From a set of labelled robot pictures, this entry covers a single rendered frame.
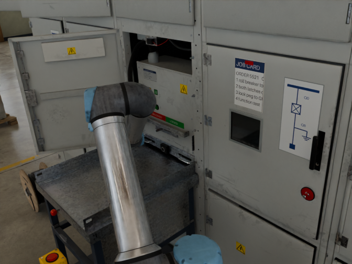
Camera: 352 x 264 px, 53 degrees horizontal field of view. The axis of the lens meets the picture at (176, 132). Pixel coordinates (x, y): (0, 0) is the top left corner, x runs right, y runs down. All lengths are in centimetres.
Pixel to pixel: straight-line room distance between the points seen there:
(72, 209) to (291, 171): 104
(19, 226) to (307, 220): 241
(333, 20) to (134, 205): 85
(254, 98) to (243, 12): 34
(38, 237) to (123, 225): 204
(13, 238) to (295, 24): 264
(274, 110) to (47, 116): 145
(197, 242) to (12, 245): 218
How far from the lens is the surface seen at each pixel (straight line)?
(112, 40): 221
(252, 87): 148
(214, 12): 155
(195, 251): 112
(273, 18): 137
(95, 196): 188
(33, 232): 318
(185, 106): 190
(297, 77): 135
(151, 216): 186
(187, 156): 202
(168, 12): 176
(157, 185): 181
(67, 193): 196
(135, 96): 121
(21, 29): 1324
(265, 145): 153
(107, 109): 118
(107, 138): 115
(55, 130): 238
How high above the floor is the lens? 189
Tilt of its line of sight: 25 degrees down
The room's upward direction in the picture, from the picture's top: 3 degrees counter-clockwise
